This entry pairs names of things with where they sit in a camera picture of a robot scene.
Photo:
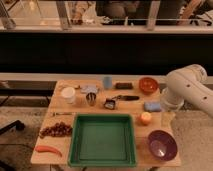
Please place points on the bunch of red grapes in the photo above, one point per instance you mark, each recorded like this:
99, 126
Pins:
57, 130

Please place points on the white plastic cup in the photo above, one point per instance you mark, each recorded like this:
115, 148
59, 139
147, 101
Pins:
69, 94

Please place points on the black handled tool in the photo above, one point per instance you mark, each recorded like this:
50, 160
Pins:
126, 97

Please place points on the dark brown block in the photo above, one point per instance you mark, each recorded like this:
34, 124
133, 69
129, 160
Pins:
123, 86

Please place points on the red chili pepper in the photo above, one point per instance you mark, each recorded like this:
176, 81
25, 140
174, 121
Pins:
43, 148

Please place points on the red bowl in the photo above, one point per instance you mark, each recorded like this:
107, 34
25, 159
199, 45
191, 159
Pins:
148, 85

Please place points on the blue sponge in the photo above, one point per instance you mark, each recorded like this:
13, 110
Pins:
152, 106

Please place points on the steel cup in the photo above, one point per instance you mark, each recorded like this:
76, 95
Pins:
91, 99

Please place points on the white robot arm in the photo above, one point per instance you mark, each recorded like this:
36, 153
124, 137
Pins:
187, 84

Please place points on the purple bowl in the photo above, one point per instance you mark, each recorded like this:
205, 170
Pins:
162, 145

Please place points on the light blue cup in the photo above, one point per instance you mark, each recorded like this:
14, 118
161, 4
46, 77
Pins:
107, 82

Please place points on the metal fork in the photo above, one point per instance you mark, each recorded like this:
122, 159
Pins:
60, 114

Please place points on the green plastic tray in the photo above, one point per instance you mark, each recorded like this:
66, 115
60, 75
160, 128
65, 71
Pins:
105, 140

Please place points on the small metal measuring cup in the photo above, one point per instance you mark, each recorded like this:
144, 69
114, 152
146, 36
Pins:
110, 104

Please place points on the orange fruit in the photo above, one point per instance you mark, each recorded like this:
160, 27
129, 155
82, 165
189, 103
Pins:
145, 118

